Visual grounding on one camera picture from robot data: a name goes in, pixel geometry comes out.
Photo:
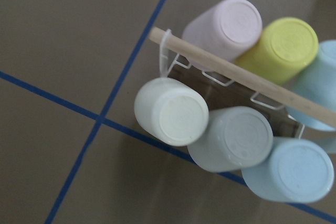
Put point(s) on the yellow plastic cup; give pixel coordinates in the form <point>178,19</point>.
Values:
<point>286,47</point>

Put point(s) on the cream plastic cup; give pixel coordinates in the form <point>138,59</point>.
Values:
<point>171,111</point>

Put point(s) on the pink plastic cup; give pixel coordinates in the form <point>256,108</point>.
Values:
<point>226,30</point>

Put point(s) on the grey plastic cup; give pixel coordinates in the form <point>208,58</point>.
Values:
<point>235,138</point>

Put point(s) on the light blue plastic cup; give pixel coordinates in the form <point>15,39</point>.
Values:
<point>317,82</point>

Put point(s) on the white wire cup rack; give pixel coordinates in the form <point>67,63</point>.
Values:
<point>242,76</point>

